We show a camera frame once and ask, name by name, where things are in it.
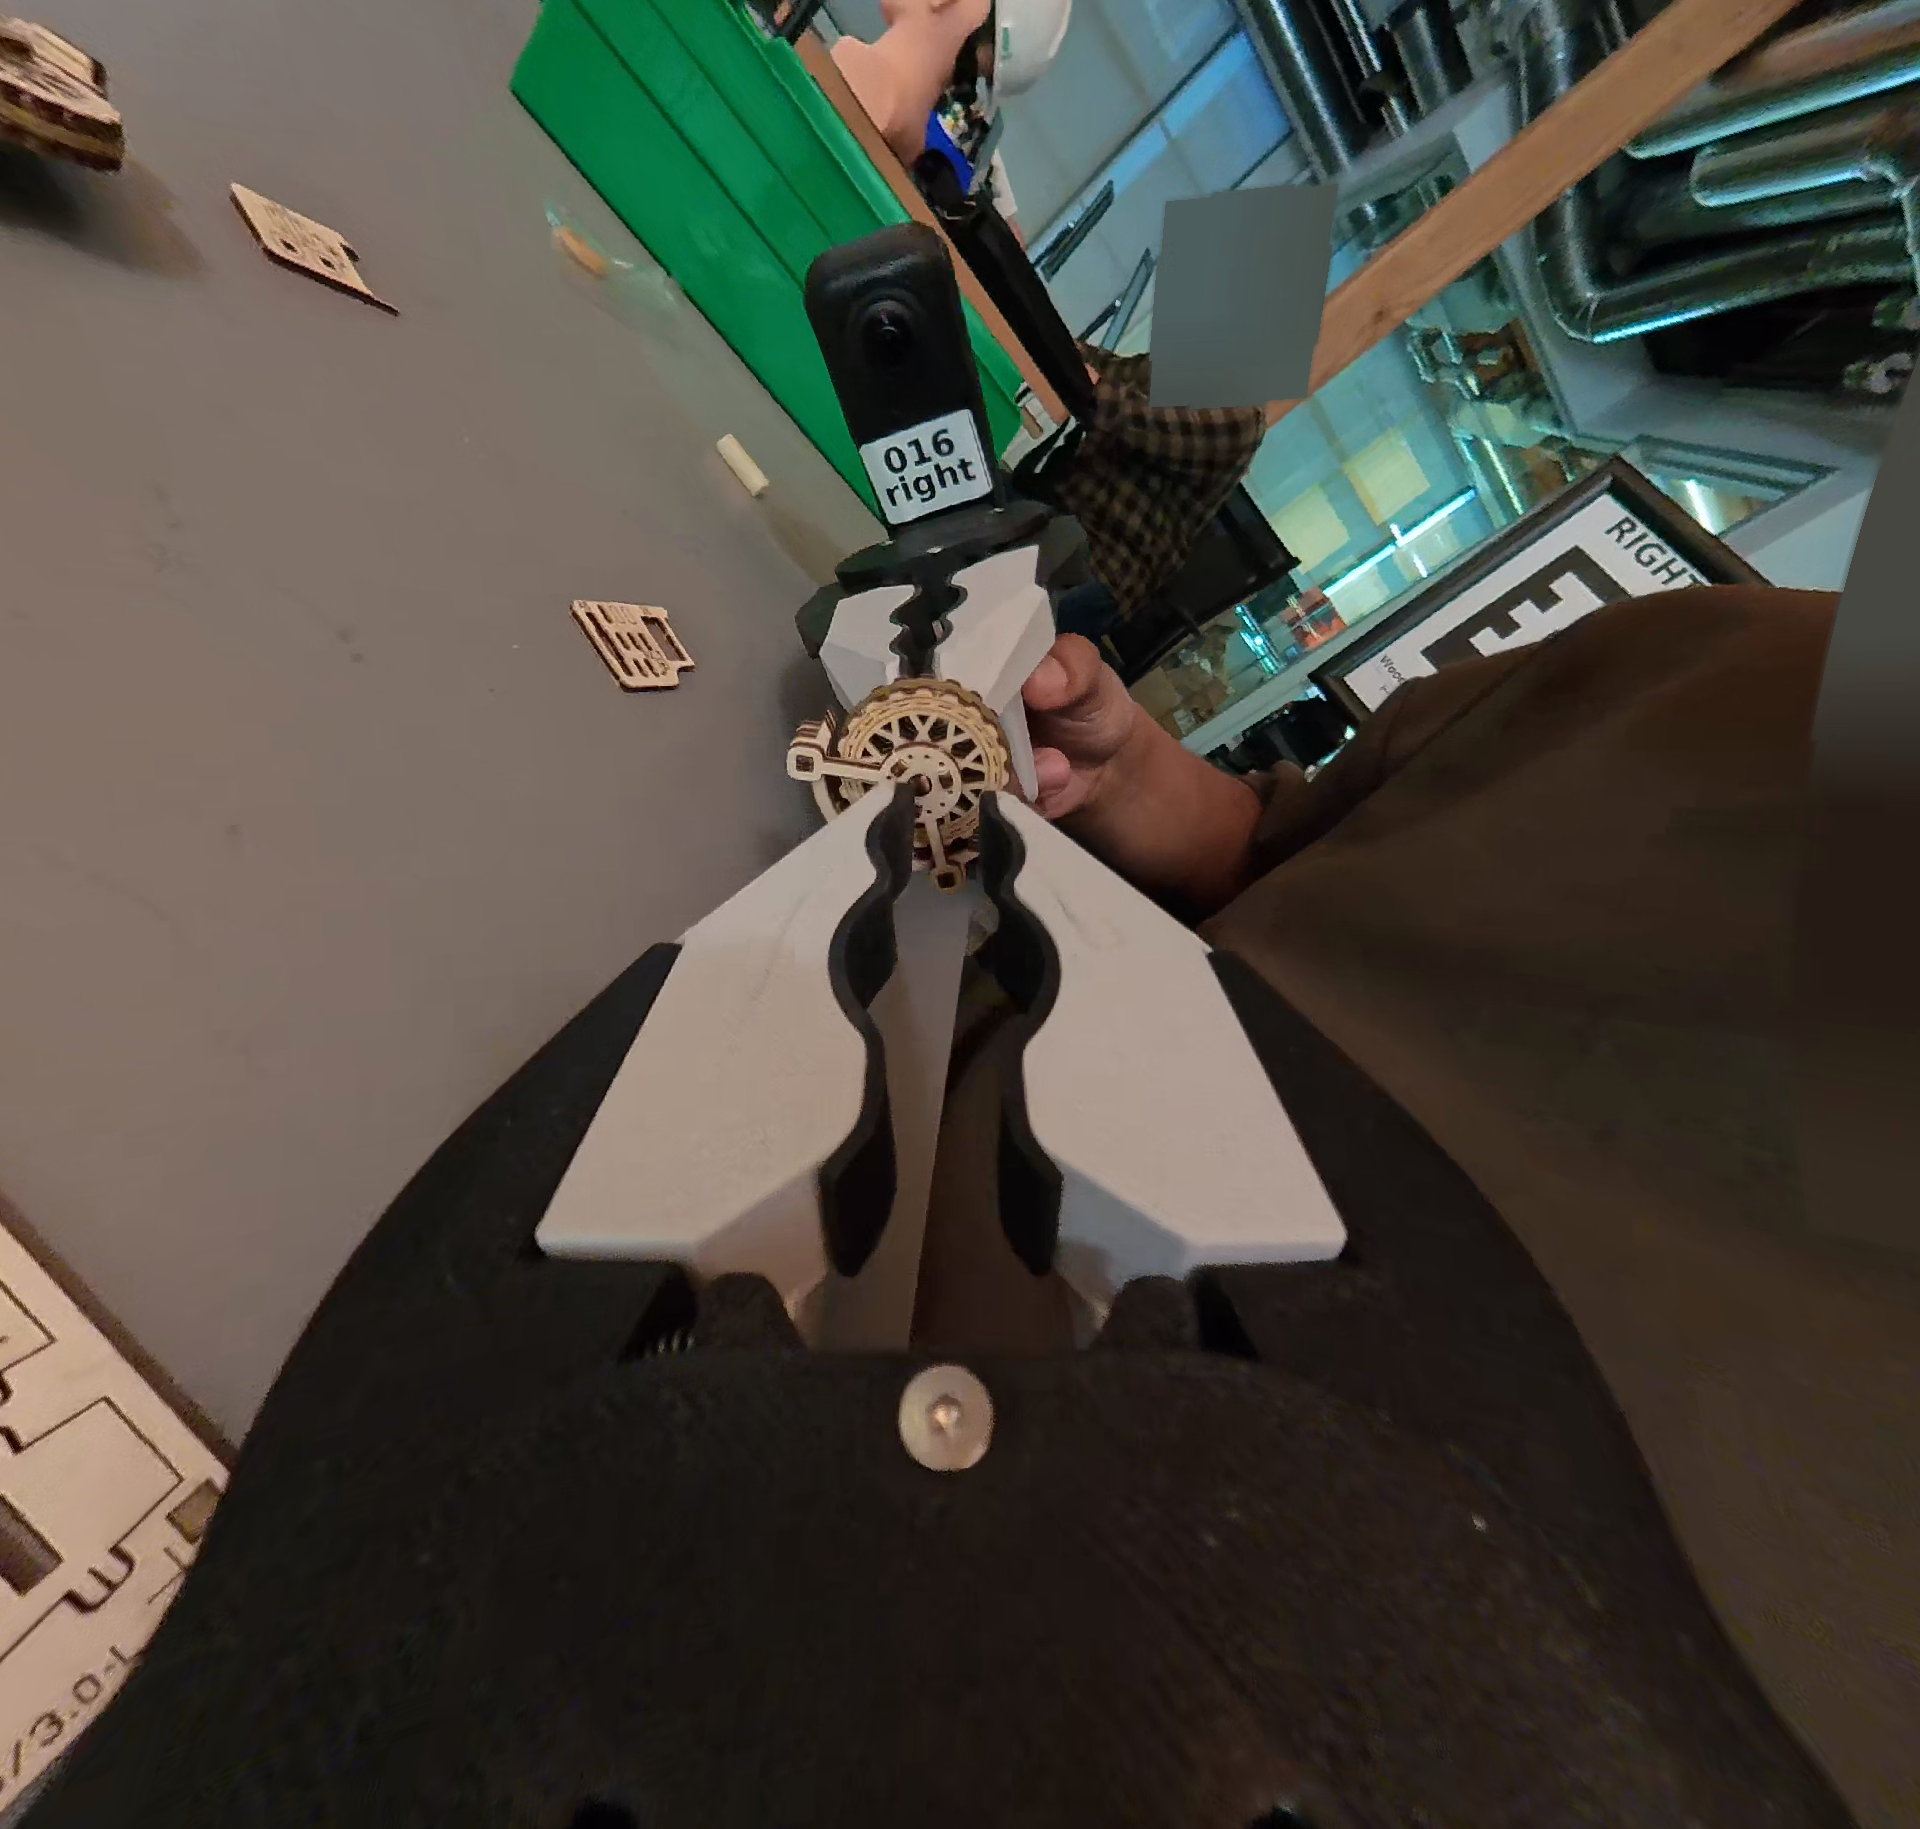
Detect round wooden spoked wheel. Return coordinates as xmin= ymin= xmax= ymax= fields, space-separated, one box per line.
xmin=817 ymin=677 xmax=1010 ymax=849

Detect wooden beam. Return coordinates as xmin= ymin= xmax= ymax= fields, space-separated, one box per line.
xmin=1306 ymin=0 xmax=1920 ymax=391

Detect wooden arc crank piece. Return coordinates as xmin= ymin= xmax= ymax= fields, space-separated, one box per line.
xmin=885 ymin=749 xmax=995 ymax=893

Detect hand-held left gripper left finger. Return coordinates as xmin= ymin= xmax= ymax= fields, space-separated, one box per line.
xmin=532 ymin=784 xmax=917 ymax=1337

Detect flat wooden cutout piece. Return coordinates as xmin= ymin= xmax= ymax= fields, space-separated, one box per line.
xmin=227 ymin=182 xmax=401 ymax=318

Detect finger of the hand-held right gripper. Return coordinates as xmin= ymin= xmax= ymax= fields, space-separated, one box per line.
xmin=932 ymin=566 xmax=1055 ymax=798
xmin=817 ymin=577 xmax=919 ymax=714

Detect silver metal ducts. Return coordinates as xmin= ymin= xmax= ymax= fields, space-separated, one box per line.
xmin=1201 ymin=0 xmax=1920 ymax=361

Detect pale laser-cut wooden sheet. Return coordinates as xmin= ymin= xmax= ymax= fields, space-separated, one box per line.
xmin=0 ymin=1199 xmax=234 ymax=1816

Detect black stand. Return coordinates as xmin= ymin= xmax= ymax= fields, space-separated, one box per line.
xmin=915 ymin=150 xmax=1103 ymax=429

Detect person's right forearm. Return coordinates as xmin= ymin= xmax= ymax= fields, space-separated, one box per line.
xmin=1102 ymin=720 xmax=1269 ymax=924

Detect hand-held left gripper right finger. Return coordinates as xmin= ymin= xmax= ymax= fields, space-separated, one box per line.
xmin=982 ymin=791 xmax=1350 ymax=1308

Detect person's right hand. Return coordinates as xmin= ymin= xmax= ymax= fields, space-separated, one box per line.
xmin=1020 ymin=635 xmax=1144 ymax=826

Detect layered wooden model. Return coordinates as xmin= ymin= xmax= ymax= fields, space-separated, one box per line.
xmin=0 ymin=16 xmax=127 ymax=173

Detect green plastic bin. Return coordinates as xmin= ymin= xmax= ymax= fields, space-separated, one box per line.
xmin=510 ymin=0 xmax=1053 ymax=518

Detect black framed sign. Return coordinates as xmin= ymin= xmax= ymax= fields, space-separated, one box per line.
xmin=1312 ymin=457 xmax=1773 ymax=728

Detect small slotted wooden sheet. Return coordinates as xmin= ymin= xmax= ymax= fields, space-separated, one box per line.
xmin=571 ymin=595 xmax=697 ymax=697

